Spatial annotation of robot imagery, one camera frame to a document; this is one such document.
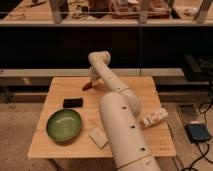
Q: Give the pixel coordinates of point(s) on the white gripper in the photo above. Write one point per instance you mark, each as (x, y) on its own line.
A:
(94, 77)

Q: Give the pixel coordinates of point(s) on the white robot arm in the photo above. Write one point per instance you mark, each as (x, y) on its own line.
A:
(119, 109)

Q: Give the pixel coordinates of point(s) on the white sponge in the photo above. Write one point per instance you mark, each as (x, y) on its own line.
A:
(98, 137)

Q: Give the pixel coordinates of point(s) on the wooden folding table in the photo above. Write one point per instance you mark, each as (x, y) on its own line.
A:
(82, 148)

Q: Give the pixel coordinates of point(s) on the green bowl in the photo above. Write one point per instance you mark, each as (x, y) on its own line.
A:
(64, 125)

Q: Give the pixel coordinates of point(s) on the white plastic bottle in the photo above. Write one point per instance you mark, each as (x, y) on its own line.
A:
(154, 117)

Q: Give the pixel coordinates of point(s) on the background shelf bench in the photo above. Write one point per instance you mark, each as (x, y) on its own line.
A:
(111, 13)

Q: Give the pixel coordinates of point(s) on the black foot pedal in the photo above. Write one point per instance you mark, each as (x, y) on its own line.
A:
(197, 133)

